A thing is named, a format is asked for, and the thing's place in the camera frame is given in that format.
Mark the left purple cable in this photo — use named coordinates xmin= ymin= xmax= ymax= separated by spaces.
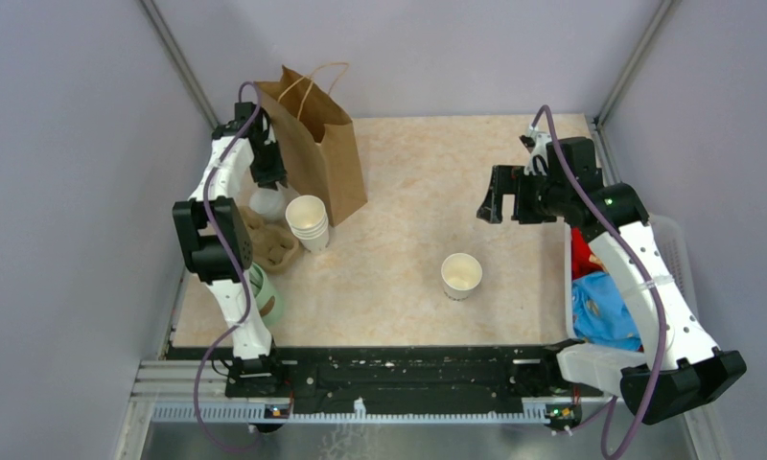
xmin=191 ymin=80 xmax=261 ymax=455

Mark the red snack packet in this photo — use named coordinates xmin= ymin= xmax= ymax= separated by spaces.
xmin=570 ymin=228 xmax=606 ymax=280

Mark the stack of white paper cups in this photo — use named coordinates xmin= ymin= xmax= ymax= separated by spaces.
xmin=285 ymin=195 xmax=330 ymax=253

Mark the brown paper bag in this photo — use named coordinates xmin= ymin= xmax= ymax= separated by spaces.
xmin=256 ymin=62 xmax=367 ymax=227

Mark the blue snack packet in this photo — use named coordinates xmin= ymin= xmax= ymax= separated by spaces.
xmin=571 ymin=272 xmax=642 ymax=352

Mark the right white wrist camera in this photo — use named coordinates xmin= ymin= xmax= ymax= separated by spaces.
xmin=520 ymin=127 xmax=551 ymax=175

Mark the white plastic basket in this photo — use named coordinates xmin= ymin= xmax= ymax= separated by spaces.
xmin=564 ymin=214 xmax=696 ymax=347

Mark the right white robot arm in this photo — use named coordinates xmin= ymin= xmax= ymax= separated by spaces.
xmin=476 ymin=137 xmax=747 ymax=426

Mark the stack of cardboard cup carriers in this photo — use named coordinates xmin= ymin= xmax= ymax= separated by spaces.
xmin=239 ymin=206 xmax=303 ymax=274

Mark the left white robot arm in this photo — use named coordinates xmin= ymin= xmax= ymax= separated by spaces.
xmin=172 ymin=102 xmax=287 ymax=396

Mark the stack of white lids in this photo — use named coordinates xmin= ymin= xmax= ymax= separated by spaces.
xmin=248 ymin=188 xmax=288 ymax=222

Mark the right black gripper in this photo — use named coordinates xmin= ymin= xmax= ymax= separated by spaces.
xmin=476 ymin=165 xmax=569 ymax=224

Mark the white paper coffee cup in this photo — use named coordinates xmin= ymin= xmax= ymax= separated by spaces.
xmin=440 ymin=253 xmax=483 ymax=301

